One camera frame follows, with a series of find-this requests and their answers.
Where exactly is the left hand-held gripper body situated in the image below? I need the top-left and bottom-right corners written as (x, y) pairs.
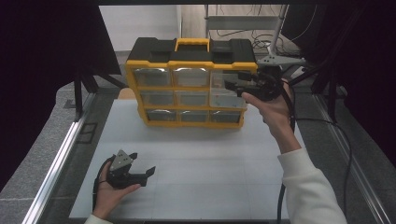
top-left (106, 148), bottom-right (134, 190)

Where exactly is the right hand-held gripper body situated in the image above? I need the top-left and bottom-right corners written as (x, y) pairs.
top-left (245, 54), bottom-right (308, 103)

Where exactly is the clear plastic drawer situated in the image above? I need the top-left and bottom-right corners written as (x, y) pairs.
top-left (208, 70), bottom-right (254, 109)

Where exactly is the yellow black drawer organizer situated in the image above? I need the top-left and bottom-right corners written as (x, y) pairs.
top-left (124, 36), bottom-right (260, 130)

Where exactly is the person's left hand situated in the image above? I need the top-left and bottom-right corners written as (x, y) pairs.
top-left (92, 161), bottom-right (142, 220)

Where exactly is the person's right hand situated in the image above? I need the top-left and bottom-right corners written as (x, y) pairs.
top-left (241, 79), bottom-right (297, 140)

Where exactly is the white power strip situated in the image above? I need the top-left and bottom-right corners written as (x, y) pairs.
top-left (290, 65), bottom-right (308, 79)

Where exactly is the dark square floor plate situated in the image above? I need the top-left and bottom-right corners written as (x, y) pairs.
top-left (76, 122), bottom-right (99, 145)

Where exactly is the black metal stand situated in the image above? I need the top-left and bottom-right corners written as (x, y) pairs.
top-left (72, 69), bottom-right (129, 123)
top-left (311, 69), bottom-right (342, 124)

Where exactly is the dark curtain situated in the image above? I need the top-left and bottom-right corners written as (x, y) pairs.
top-left (0, 0), bottom-right (121, 191)
top-left (281, 0), bottom-right (396, 169)

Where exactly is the left hand-held gripper black cable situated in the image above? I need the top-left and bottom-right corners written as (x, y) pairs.
top-left (92, 154), bottom-right (117, 213)

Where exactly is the hand-held gripper black cable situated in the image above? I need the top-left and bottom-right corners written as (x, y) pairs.
top-left (92, 154), bottom-right (117, 213)
top-left (276, 77), bottom-right (299, 224)

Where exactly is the right hand-held gripper black cable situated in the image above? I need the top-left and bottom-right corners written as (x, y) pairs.
top-left (276, 77), bottom-right (299, 224)

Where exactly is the tangle of black floor cables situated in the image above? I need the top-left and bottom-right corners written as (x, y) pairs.
top-left (214, 28), bottom-right (304, 89)

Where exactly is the white metal desk frame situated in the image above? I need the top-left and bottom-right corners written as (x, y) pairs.
top-left (204, 4), bottom-right (290, 73)

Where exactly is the aluminium rail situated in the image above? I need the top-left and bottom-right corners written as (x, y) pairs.
top-left (312, 92), bottom-right (396, 224)
top-left (21, 92), bottom-right (96, 224)

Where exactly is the thin black floor cable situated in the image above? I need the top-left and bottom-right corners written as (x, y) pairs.
top-left (295, 117), bottom-right (353, 224)

